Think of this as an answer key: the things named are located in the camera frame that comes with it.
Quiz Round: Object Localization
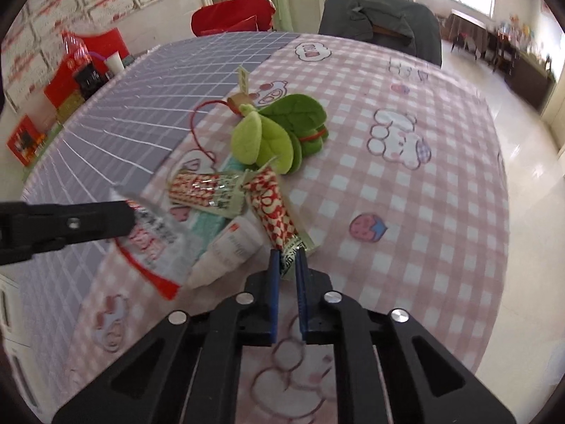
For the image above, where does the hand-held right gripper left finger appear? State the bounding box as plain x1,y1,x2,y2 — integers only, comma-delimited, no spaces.
52,249,281,424

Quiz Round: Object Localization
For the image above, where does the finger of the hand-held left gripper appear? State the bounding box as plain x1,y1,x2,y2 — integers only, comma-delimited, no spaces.
0,201,137,266

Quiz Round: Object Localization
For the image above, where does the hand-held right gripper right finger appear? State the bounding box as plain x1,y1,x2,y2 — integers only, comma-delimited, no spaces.
295,247,517,424

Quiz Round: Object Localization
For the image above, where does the white tube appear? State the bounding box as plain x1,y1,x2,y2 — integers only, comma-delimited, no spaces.
185,216,266,290

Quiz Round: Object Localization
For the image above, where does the red heart-patterned wrapper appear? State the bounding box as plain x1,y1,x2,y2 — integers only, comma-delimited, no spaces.
243,165,319,275

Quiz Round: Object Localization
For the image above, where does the white and red plastic packet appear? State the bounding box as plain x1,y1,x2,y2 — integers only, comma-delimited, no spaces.
110,185,195,301

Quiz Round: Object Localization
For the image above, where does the teal packet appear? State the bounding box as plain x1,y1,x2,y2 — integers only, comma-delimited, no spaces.
183,212,234,257

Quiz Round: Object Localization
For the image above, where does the red and silver patterned wrapper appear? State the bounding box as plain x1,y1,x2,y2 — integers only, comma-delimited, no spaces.
168,170,245,219

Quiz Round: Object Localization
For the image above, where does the green felt leaf ornament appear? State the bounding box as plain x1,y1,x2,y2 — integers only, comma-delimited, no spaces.
232,94,328,177

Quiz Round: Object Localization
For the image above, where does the small red and black box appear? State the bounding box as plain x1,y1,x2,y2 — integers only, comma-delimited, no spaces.
6,115,45,166

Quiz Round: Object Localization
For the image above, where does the pink checkered bear tablecloth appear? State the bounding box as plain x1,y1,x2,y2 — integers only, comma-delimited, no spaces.
66,35,510,424

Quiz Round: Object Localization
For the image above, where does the grey grid tablecloth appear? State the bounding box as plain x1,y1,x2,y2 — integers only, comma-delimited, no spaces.
20,31,305,283

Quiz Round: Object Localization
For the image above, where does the red gift carton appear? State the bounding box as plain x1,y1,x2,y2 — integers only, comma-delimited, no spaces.
43,28,129,111

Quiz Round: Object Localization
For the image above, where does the white paper cup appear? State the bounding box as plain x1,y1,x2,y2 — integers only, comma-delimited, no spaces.
103,52,126,76

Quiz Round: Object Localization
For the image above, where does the red fabric bag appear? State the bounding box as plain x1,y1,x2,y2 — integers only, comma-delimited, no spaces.
191,0,276,37

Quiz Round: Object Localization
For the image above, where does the grey jacket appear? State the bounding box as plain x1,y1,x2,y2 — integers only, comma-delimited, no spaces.
318,0,443,68

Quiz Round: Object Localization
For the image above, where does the round table with dark cloth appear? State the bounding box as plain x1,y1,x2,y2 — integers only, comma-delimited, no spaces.
446,9,490,60

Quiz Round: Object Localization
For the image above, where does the dark wooden desk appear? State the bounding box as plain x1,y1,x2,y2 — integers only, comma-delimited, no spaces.
499,31,557,111

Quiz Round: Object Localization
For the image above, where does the red string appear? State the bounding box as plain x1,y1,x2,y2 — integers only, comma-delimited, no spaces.
190,99,234,169

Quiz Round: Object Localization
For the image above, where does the wall of red-trimmed certificates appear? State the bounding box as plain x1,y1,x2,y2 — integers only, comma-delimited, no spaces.
0,0,179,111

